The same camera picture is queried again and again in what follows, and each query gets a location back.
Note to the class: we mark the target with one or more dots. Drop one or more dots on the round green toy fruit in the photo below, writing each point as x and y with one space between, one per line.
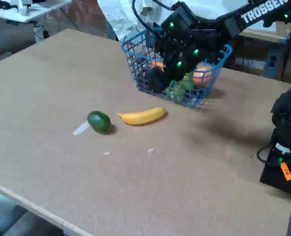
98 122

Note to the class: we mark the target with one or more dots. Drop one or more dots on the dark red toy fruit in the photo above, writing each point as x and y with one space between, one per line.
141 81

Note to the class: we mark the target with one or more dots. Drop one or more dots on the pale green toy fruit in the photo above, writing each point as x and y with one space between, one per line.
187 82

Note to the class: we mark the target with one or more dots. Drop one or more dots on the orange pink toy fruit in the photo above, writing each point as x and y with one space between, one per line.
203 75

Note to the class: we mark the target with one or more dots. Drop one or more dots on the toy orange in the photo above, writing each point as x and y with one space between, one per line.
157 65

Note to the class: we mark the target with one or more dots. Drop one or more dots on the green toy grapes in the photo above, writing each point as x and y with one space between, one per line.
176 92

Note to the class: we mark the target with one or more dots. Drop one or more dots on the yellow toy banana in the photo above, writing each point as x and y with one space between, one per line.
141 116

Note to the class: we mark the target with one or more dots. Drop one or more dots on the small white tape scrap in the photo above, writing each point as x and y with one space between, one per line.
150 150

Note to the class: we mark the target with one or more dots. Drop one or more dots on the white plastic sheet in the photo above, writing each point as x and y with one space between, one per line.
121 14

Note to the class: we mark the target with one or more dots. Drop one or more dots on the wooden workbench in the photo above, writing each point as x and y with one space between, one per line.
258 37

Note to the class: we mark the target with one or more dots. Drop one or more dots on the long white tape strip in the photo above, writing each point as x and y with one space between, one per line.
79 130

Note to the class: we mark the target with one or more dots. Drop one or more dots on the white desk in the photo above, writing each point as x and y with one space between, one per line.
37 11

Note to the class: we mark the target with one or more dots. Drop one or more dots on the orange label tag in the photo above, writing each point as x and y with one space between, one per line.
287 172

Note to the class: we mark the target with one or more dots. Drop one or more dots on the white device on desk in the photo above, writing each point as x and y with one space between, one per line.
25 9

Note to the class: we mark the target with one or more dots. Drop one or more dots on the grey metal bracket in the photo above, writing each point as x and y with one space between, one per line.
149 37

